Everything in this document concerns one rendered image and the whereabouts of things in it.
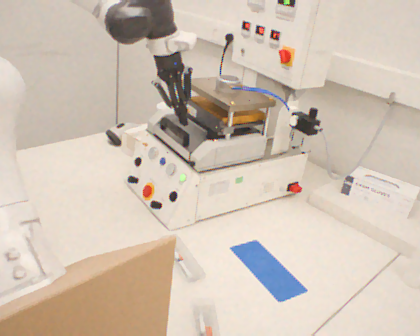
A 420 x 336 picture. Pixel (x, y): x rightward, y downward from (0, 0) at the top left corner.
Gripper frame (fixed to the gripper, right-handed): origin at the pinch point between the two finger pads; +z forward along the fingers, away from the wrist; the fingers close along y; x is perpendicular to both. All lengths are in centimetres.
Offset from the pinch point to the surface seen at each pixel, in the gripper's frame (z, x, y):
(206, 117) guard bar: 2.1, 4.3, -5.8
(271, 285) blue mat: 28, 48, 8
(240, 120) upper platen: 5.0, 9.9, -14.2
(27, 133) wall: 53, -141, 38
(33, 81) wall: 26, -142, 22
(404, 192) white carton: 38, 43, -52
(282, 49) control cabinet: -10.3, 8.5, -33.8
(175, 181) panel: 14.2, 9.4, 11.4
